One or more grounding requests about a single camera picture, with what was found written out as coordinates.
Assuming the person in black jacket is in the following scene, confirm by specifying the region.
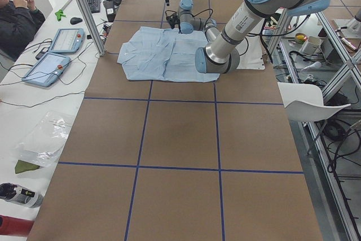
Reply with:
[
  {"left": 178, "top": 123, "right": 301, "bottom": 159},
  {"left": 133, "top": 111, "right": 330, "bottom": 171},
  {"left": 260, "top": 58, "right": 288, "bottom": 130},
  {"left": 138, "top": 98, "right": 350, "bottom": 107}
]
[{"left": 1, "top": 0, "right": 45, "bottom": 60}]

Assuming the white box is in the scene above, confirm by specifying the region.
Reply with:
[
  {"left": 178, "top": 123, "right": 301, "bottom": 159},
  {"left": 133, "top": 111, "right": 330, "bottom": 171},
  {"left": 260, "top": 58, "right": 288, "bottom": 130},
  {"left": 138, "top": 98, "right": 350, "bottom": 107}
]
[{"left": 300, "top": 36, "right": 323, "bottom": 56}]

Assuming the blue teach pendant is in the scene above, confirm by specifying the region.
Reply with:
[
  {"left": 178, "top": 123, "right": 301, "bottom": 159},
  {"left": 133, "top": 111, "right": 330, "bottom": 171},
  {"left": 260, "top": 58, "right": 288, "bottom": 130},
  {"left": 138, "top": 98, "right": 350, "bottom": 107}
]
[
  {"left": 49, "top": 28, "right": 85, "bottom": 54},
  {"left": 21, "top": 52, "right": 71, "bottom": 87}
]

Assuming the clear plastic bag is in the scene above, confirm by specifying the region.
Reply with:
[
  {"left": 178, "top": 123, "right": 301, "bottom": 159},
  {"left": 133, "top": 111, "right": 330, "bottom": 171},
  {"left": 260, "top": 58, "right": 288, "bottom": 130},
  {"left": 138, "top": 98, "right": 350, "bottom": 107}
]
[{"left": 14, "top": 111, "right": 75, "bottom": 167}]

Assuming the olive green cloth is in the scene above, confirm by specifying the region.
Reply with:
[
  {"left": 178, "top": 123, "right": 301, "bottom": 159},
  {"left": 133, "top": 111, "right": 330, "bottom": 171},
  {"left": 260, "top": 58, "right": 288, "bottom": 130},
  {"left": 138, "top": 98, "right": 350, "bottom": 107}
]
[{"left": 14, "top": 160, "right": 40, "bottom": 174}]

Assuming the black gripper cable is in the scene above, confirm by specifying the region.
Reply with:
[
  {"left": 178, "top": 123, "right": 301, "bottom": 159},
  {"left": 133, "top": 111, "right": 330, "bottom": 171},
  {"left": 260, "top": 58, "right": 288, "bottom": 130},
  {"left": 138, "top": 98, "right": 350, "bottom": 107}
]
[{"left": 164, "top": 8, "right": 215, "bottom": 27}]

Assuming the black computer mouse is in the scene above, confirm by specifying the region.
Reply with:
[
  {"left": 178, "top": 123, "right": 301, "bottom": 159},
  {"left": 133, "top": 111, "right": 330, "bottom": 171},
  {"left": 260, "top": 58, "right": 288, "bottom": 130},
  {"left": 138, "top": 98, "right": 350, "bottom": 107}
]
[{"left": 70, "top": 17, "right": 83, "bottom": 25}]

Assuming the light blue button-up shirt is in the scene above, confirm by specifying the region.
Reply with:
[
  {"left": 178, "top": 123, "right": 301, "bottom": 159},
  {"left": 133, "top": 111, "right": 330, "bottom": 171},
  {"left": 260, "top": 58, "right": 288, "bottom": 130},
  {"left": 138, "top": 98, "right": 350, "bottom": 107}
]
[{"left": 117, "top": 27, "right": 219, "bottom": 82}]

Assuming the aluminium frame post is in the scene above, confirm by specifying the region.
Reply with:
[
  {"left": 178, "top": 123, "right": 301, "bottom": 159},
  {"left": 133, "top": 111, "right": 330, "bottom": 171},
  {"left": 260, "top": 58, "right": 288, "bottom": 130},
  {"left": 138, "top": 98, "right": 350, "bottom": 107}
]
[{"left": 76, "top": 0, "right": 105, "bottom": 56}]

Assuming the lower blue teach pendant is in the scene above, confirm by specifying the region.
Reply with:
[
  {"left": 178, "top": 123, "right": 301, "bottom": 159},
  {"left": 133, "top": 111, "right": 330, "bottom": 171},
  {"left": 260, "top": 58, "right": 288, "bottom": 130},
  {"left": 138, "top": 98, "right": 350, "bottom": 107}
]
[{"left": 21, "top": 52, "right": 71, "bottom": 87}]

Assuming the grey black bottle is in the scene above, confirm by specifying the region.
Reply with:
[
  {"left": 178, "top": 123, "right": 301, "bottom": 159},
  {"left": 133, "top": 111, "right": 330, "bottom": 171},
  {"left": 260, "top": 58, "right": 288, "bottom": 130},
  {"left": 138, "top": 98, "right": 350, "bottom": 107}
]
[{"left": 1, "top": 183, "right": 43, "bottom": 208}]

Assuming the white plastic chair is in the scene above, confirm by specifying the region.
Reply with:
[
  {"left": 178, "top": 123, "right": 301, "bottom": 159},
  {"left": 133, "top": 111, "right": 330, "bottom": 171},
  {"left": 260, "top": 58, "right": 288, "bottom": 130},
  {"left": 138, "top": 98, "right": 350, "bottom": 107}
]
[{"left": 278, "top": 82, "right": 351, "bottom": 122}]

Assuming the upper blue teach pendant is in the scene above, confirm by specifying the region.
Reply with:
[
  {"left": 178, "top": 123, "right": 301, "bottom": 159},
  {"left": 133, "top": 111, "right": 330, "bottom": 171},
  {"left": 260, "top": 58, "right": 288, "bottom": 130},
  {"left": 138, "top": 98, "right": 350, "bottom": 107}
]
[{"left": 49, "top": 28, "right": 85, "bottom": 54}]

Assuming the green plastic clamp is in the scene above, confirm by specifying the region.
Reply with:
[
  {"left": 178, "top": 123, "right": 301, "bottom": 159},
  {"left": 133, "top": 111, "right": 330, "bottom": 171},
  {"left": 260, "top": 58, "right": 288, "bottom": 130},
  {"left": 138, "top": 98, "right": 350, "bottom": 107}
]
[{"left": 55, "top": 9, "right": 66, "bottom": 21}]

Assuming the red object at edge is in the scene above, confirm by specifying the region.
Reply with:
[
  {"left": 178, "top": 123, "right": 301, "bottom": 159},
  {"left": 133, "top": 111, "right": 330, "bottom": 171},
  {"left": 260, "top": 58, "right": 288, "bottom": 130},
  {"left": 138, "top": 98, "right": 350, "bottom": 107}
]
[{"left": 0, "top": 215, "right": 34, "bottom": 237}]

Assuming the aluminium frame rail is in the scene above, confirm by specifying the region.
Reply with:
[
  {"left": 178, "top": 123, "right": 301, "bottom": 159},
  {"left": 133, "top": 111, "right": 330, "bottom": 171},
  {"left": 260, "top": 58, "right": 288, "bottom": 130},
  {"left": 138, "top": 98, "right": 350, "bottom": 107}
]
[{"left": 268, "top": 11, "right": 360, "bottom": 240}]

